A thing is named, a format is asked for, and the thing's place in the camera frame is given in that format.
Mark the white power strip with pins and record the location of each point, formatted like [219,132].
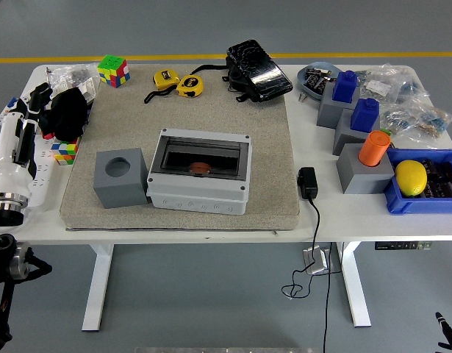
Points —
[45,165]

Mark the dark printed component pack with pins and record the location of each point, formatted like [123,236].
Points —
[320,85]
[312,76]

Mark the grey-brown mat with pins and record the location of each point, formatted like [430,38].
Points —
[266,147]

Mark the small colourful puzzle cube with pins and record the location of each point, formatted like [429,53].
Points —
[65,152]

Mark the clear bag of mixed parts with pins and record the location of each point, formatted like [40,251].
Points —
[420,121]

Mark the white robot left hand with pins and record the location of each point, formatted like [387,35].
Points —
[10,162]

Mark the grey electrical box clear lid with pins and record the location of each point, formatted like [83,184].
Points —
[196,198]

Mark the blue plastic bin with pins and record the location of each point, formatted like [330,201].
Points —
[424,206]

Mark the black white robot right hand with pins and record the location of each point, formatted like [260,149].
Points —
[448,331]

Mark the grey holder block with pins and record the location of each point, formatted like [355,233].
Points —
[345,141]
[361,178]
[328,112]
[119,191]

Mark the black table control panel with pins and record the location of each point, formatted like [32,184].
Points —
[402,245]

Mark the white table leg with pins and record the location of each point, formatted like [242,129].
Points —
[97,287]
[354,287]

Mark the silver metal bracket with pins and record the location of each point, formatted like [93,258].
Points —
[315,263]

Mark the blue-grey shallow dish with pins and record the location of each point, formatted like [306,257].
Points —
[303,82]

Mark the small green item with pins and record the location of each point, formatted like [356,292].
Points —
[386,131]

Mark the blue bottle-shaped block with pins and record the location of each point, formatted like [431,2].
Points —
[345,86]
[364,115]

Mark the black cloth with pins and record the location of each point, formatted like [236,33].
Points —
[67,114]

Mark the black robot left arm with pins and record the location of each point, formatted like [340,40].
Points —
[1,257]

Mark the small metal tweezers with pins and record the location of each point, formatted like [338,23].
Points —
[303,97]

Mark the clear bag of blue parts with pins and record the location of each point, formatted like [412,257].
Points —
[413,90]

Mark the small white plastic part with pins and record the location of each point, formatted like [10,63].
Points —
[87,92]

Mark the yellow lemon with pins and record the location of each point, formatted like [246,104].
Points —
[411,178]

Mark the orange cylindrical battery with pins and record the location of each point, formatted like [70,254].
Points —
[199,168]
[373,149]

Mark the clear bag with white label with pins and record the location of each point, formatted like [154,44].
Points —
[378,86]

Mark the white circuit breaker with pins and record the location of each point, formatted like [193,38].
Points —
[5,112]

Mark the large colourful puzzle cube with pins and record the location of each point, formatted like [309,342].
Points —
[113,71]

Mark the yellow tape measure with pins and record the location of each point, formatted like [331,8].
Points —
[166,79]
[190,86]

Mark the clear bag of small parts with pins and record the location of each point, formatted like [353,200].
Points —
[76,73]

